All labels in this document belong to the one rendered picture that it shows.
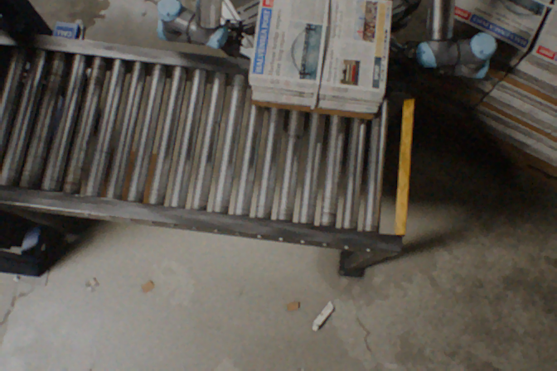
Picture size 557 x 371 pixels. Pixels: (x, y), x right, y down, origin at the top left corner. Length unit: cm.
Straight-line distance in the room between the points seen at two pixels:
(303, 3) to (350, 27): 15
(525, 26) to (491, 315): 124
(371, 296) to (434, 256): 33
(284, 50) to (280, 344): 132
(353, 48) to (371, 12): 12
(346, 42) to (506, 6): 64
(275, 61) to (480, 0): 77
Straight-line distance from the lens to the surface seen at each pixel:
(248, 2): 256
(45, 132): 182
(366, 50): 155
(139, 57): 182
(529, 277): 265
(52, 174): 177
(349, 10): 160
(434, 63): 171
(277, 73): 150
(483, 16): 194
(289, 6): 159
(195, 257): 243
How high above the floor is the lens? 240
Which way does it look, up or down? 75 degrees down
